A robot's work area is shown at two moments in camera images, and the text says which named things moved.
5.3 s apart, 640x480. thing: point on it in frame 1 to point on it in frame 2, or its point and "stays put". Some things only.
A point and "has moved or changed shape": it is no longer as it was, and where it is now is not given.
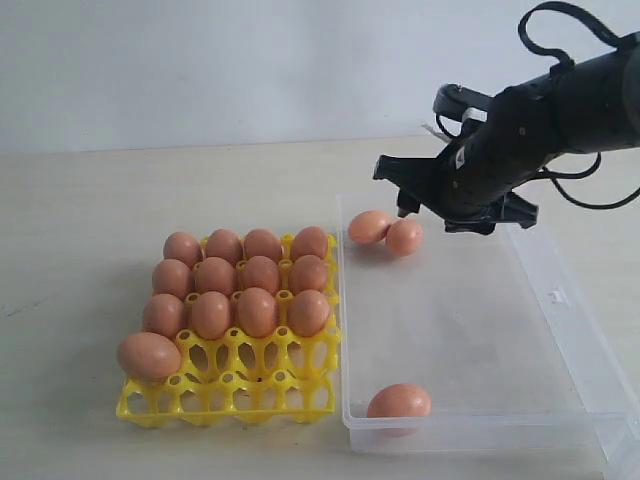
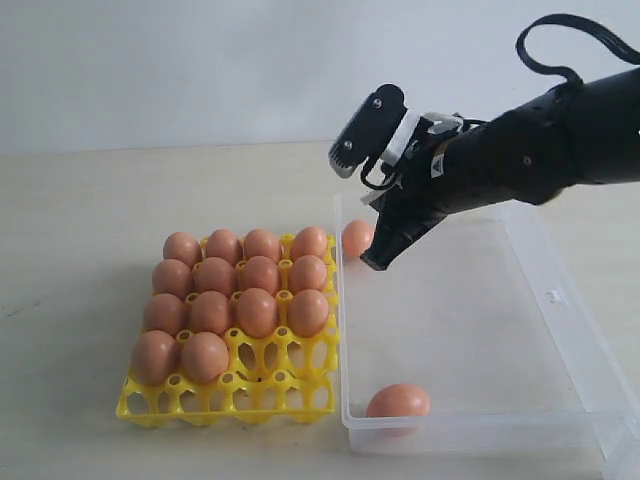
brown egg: [165, 314] stays put
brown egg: [308, 273] stays put
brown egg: [369, 226] has moved or changed shape
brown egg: [256, 312] stays put
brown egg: [261, 242] stays put
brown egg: [149, 355] has moved or changed shape
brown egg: [309, 312] stays put
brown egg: [404, 237] has moved or changed shape
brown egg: [183, 246] stays put
